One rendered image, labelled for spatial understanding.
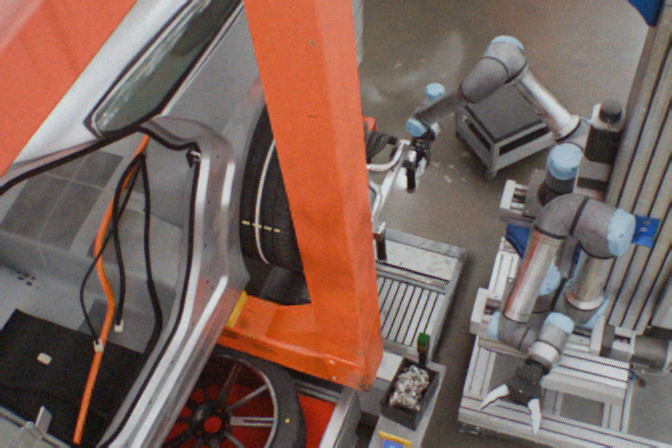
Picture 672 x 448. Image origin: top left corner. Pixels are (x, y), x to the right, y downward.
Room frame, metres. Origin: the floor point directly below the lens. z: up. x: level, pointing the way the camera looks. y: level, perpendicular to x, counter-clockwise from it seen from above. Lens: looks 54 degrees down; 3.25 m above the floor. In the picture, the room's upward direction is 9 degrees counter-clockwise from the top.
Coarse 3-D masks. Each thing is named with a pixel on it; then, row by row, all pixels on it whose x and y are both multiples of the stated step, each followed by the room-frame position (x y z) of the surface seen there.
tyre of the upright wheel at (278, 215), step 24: (264, 120) 1.97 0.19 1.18; (264, 144) 1.87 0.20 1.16; (264, 192) 1.73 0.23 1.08; (240, 216) 1.72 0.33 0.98; (264, 216) 1.68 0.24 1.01; (288, 216) 1.66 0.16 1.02; (240, 240) 1.69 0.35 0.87; (264, 240) 1.65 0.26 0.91; (288, 240) 1.62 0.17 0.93; (288, 264) 1.61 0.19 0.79
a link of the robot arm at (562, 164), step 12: (564, 144) 1.76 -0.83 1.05; (576, 144) 1.77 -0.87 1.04; (552, 156) 1.73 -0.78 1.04; (564, 156) 1.72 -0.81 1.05; (576, 156) 1.71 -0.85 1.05; (552, 168) 1.69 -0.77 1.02; (564, 168) 1.67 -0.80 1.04; (576, 168) 1.66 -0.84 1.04; (552, 180) 1.68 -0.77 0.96; (564, 180) 1.66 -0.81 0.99; (564, 192) 1.66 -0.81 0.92
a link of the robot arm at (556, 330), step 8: (552, 320) 1.00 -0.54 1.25; (560, 320) 1.00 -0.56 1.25; (568, 320) 1.00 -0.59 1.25; (544, 328) 0.99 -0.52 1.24; (552, 328) 0.98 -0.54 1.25; (560, 328) 0.98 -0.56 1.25; (568, 328) 0.98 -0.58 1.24; (544, 336) 0.96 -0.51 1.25; (552, 336) 0.96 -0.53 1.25; (560, 336) 0.95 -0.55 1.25; (568, 336) 0.96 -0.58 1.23; (552, 344) 0.93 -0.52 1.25; (560, 344) 0.94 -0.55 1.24; (560, 352) 0.92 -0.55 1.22
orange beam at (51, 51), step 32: (0, 0) 0.72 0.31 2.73; (32, 0) 0.71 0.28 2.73; (64, 0) 0.74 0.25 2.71; (96, 0) 0.78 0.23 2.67; (128, 0) 0.82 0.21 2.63; (0, 32) 0.67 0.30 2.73; (32, 32) 0.69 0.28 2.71; (64, 32) 0.72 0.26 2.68; (96, 32) 0.76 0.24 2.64; (0, 64) 0.64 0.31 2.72; (32, 64) 0.67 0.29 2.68; (64, 64) 0.70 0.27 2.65; (0, 96) 0.62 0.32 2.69; (32, 96) 0.65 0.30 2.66; (64, 96) 0.69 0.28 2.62; (0, 128) 0.61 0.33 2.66; (32, 128) 0.64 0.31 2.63; (0, 160) 0.59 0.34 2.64
